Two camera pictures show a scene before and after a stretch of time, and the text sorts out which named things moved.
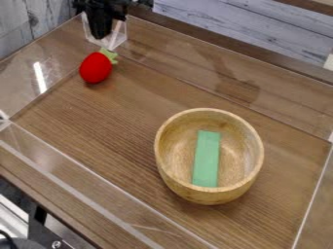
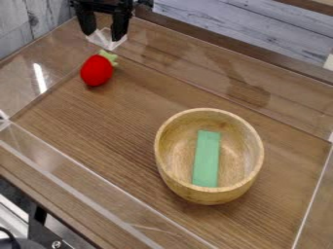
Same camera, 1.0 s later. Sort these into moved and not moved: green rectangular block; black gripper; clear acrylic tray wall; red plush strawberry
Moved: black gripper
Not moved: red plush strawberry; clear acrylic tray wall; green rectangular block
